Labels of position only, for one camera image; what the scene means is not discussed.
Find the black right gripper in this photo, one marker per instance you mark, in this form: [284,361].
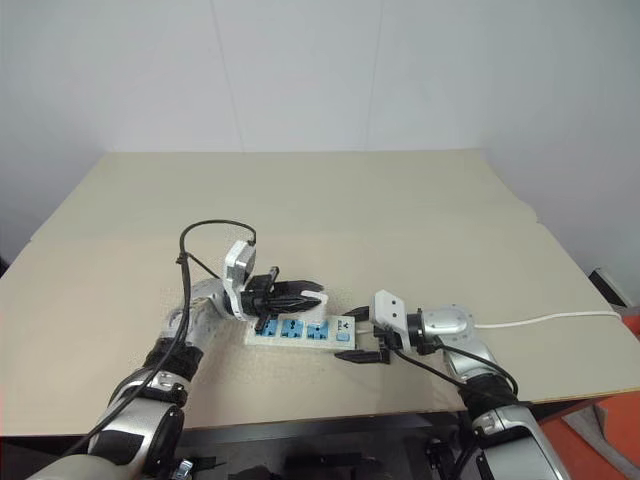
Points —
[386,341]

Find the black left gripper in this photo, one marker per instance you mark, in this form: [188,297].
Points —
[256,296]

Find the white charger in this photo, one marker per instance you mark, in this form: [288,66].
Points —
[318,311]

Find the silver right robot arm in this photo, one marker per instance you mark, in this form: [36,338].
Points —
[454,322]

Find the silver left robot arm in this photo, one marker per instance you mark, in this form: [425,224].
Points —
[131,431]

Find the white power strip blue sockets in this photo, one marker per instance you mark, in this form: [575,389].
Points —
[327,341]

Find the black box with white edge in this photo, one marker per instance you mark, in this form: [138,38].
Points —
[609,287]

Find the grey cloth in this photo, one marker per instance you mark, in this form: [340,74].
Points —
[600,425]

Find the orange object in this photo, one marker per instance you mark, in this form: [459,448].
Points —
[634,326]

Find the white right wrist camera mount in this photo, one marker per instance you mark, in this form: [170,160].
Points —
[389,310]

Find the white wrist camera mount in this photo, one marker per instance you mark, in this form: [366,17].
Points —
[239,264]
[389,310]

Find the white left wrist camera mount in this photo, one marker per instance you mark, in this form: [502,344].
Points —
[239,264]

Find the black frame under table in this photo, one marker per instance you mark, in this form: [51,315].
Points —
[310,440]

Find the small silver metal bracket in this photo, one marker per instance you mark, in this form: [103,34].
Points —
[184,468]

